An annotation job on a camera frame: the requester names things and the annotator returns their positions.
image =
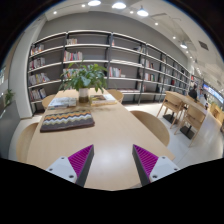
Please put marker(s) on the light wooden chair back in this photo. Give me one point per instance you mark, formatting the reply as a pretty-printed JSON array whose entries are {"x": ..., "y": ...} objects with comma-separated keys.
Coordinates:
[{"x": 174, "y": 106}]

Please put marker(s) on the wooden chair far right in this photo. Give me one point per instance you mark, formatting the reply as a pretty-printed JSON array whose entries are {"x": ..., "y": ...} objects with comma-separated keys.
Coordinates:
[{"x": 116, "y": 94}]

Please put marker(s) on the small plant at left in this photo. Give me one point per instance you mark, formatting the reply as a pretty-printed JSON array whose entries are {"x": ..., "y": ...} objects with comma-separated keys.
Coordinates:
[{"x": 8, "y": 97}]

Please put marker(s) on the open magazine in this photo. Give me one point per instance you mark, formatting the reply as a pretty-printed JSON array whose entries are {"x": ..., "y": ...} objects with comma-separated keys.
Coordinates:
[
  {"x": 63, "y": 102},
  {"x": 103, "y": 99}
]

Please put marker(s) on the zigzag patterned folded towel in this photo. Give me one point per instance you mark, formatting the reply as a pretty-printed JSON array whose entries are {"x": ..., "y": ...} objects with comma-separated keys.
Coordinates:
[{"x": 67, "y": 120}]

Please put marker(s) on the wooden chair near left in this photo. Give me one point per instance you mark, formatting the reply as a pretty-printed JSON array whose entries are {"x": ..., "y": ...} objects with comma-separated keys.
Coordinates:
[{"x": 24, "y": 141}]

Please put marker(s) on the large grey bookshelf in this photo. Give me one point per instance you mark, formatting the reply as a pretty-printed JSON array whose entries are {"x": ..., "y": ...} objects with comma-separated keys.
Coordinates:
[{"x": 142, "y": 72}]

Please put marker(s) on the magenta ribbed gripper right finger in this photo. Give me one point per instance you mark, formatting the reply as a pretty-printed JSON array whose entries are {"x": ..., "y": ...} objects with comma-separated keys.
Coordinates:
[{"x": 151, "y": 167}]

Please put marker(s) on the light wooden chair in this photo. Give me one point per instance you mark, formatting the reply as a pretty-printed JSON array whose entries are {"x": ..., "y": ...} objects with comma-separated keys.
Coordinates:
[
  {"x": 192, "y": 121},
  {"x": 174, "y": 106}
]

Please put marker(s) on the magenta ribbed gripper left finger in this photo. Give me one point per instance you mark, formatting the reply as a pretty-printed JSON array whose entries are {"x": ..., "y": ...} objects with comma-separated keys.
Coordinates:
[{"x": 74, "y": 168}]

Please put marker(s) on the open magazine right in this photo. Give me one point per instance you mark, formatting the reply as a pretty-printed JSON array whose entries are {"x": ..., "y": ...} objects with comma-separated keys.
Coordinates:
[{"x": 103, "y": 99}]

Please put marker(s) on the wooden chair near right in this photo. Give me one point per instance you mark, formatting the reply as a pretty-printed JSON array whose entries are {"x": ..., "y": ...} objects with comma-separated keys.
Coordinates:
[{"x": 151, "y": 128}]

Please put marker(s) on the light wooden chair front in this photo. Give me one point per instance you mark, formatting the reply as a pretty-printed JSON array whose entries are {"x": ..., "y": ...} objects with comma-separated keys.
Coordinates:
[{"x": 192, "y": 121}]

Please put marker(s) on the wooden chair far left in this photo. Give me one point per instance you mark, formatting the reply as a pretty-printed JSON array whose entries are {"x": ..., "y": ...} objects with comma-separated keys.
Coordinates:
[{"x": 47, "y": 100}]

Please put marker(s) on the open magazine left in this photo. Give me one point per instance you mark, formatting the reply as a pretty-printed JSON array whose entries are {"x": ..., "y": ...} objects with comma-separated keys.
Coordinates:
[{"x": 63, "y": 102}]

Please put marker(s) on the seated person in black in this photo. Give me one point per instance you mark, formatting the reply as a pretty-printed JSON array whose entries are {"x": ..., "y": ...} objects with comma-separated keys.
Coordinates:
[{"x": 193, "y": 93}]

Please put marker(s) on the green potted plant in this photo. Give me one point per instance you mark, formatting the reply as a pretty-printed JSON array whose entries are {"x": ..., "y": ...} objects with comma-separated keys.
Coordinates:
[{"x": 82, "y": 78}]

